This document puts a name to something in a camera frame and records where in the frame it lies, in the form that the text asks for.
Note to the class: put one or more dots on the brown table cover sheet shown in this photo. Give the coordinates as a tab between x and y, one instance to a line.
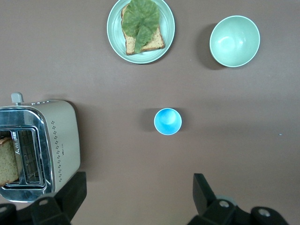
117	93

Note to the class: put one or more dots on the blue plastic cup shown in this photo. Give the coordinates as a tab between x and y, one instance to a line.
167	122

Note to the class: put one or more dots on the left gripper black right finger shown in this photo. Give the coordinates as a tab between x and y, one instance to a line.
206	199

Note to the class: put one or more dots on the light brown bread slice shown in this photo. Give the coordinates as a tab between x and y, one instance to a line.
154	43

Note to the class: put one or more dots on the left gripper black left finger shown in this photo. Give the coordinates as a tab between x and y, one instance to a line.
68	194

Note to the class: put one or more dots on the beige and chrome toaster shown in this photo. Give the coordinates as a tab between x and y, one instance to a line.
65	131

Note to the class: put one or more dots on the dark brown toast slice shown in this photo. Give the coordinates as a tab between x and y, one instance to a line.
8	161

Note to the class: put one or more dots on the pale green bowl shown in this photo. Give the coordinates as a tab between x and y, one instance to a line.
234	42

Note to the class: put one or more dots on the pale green round plate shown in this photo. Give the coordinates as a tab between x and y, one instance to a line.
150	57

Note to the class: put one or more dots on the green lettuce leaf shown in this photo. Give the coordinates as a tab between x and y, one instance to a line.
140	18

